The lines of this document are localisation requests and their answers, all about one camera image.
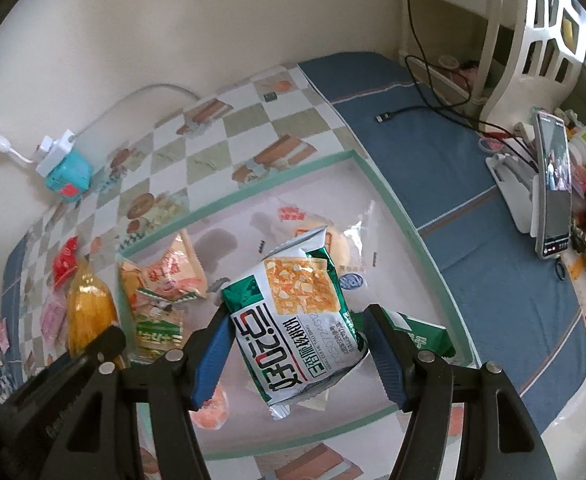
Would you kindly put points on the white phone stand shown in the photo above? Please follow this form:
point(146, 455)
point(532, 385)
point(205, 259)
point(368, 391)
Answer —
point(513, 195)

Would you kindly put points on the green white snack packet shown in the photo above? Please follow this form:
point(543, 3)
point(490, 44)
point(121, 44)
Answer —
point(418, 332)

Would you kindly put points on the large pink snack packet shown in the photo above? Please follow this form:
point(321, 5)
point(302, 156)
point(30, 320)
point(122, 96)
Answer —
point(53, 322)

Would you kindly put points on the red flower-print snack packet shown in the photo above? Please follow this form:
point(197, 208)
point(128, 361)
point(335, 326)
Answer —
point(65, 262)

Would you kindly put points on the small pink snack packet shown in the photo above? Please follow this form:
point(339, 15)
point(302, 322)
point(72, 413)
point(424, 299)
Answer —
point(4, 340)

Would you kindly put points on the snack packets in tray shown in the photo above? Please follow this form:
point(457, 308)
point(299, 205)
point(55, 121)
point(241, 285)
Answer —
point(173, 270)

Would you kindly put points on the green white cracker packet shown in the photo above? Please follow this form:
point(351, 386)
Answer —
point(293, 320)

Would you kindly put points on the teal toy box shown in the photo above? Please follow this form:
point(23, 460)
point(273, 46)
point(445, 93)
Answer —
point(68, 180)

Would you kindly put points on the black elastic loop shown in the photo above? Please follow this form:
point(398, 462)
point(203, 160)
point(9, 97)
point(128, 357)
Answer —
point(560, 270)

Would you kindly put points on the beige jelly cup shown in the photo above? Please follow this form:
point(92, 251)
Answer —
point(213, 405)

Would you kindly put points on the yellow snack packet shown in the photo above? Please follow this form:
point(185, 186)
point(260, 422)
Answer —
point(90, 310)

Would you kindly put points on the smartphone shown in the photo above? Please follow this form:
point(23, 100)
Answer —
point(553, 185)

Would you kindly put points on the blue white crumpled wrapper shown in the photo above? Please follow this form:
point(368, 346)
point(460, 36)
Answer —
point(5, 375)

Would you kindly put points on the clear bun packet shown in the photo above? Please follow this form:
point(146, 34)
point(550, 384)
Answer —
point(343, 245)

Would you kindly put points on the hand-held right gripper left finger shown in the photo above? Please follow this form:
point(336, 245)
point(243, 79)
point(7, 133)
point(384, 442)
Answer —
point(213, 355)

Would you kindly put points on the white orange-print snack packet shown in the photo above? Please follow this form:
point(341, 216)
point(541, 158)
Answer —
point(129, 285)

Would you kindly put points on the green cartoon bun packet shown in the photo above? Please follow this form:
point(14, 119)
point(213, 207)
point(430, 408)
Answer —
point(158, 330)

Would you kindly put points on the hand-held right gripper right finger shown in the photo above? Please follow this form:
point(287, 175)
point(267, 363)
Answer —
point(383, 355)

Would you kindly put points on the green-rimmed tray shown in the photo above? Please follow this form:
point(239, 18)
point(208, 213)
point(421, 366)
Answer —
point(233, 210)

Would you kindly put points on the white plastic chair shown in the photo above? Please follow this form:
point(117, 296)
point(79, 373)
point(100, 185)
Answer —
point(510, 95)

